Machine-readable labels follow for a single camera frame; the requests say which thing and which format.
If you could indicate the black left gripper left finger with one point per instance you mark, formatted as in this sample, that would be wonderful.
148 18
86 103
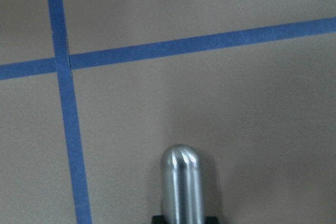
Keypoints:
158 219

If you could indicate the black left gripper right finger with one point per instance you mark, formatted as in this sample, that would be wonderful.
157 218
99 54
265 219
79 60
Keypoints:
211 220

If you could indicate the metal muddler stick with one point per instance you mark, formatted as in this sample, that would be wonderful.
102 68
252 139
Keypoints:
182 196

